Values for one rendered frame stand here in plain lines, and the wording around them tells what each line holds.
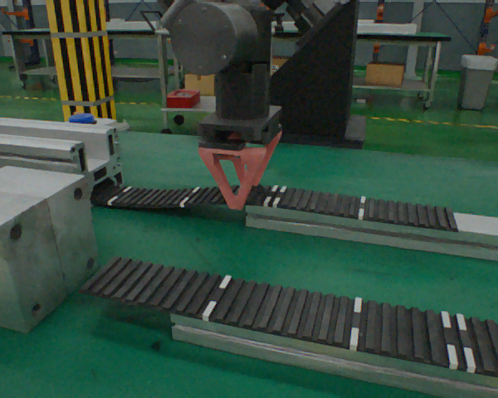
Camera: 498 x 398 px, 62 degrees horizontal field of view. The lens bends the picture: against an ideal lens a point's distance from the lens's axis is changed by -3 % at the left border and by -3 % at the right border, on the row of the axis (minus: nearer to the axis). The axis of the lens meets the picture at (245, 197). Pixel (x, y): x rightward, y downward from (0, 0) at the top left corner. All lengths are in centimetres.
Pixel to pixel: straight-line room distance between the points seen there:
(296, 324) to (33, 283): 20
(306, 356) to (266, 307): 4
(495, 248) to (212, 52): 33
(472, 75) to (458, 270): 491
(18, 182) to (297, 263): 26
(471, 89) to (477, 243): 490
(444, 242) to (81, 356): 35
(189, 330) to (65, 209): 14
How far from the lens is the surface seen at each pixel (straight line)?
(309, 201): 47
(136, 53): 915
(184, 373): 31
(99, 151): 59
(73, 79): 380
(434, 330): 31
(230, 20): 35
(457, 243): 48
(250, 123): 42
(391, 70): 520
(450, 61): 807
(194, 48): 36
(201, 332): 32
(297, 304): 31
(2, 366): 36
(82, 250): 41
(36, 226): 36
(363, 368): 31
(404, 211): 47
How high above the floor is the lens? 101
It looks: 24 degrees down
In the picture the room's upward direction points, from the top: straight up
